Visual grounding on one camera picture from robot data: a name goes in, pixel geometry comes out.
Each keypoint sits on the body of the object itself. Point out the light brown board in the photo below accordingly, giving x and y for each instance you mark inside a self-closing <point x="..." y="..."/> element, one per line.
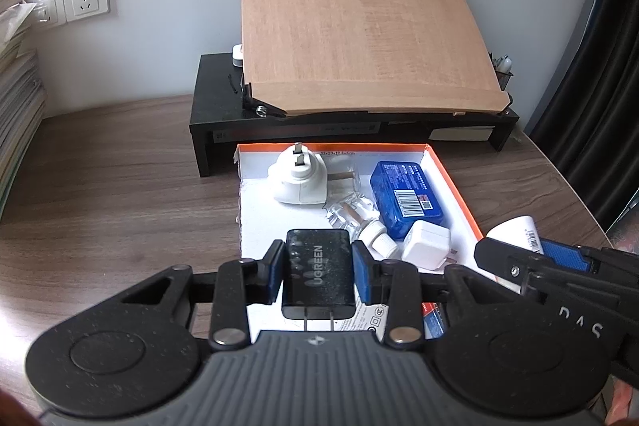
<point x="369" y="31"/>

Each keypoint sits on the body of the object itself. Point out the black mesh pen holder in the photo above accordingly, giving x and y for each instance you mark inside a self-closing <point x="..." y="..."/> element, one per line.
<point x="503" y="79"/>

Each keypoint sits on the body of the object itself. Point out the black monitor stand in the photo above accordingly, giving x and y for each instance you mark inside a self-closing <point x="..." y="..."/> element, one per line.
<point x="214" y="106"/>

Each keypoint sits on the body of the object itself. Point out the dark curtain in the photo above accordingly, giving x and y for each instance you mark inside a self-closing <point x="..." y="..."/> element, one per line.
<point x="594" y="81"/>

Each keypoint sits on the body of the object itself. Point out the orange and white box lid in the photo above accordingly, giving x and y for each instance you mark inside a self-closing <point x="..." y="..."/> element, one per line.
<point x="259" y="226"/>

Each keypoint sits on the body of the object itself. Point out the small white box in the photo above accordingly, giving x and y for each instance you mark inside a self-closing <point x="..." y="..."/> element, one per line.
<point x="372" y="318"/>

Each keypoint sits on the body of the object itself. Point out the white pill bottle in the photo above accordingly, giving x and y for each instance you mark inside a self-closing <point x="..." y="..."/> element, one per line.
<point x="514" y="229"/>

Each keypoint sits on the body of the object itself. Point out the red card pack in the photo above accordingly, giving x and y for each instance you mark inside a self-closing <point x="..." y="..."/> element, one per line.
<point x="434" y="321"/>

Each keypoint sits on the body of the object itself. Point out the blue tissue pack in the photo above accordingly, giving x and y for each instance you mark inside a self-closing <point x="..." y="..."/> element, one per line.
<point x="407" y="199"/>

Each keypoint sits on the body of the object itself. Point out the stack of books and papers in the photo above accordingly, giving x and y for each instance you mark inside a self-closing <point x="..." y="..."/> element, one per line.
<point x="17" y="116"/>

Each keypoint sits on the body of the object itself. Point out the clear bottle with white cap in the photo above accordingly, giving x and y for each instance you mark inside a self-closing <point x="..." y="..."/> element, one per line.
<point x="352" y="216"/>

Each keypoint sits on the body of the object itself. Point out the silver metal knob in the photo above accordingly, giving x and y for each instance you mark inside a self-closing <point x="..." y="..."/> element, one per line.
<point x="259" y="109"/>

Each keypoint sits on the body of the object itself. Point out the small white device on stand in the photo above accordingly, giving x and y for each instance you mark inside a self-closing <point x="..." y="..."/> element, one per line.
<point x="237" y="56"/>

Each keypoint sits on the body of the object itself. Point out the black charger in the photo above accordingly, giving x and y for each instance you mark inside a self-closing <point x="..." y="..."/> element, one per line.
<point x="317" y="276"/>

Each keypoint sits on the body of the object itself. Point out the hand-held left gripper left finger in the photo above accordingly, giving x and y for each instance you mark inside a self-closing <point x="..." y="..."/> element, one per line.
<point x="274" y="274"/>

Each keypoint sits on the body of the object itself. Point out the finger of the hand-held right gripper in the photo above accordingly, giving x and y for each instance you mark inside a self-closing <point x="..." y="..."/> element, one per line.
<point x="504" y="259"/>
<point x="569" y="255"/>

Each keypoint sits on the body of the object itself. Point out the white mosquito repellent heater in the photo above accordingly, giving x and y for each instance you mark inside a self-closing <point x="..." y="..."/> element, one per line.
<point x="297" y="181"/>

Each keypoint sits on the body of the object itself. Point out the white cube charger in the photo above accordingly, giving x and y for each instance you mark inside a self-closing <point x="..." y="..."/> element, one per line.
<point x="427" y="244"/>

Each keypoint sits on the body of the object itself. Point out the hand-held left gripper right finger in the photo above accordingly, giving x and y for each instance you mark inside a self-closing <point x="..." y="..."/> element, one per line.
<point x="363" y="274"/>

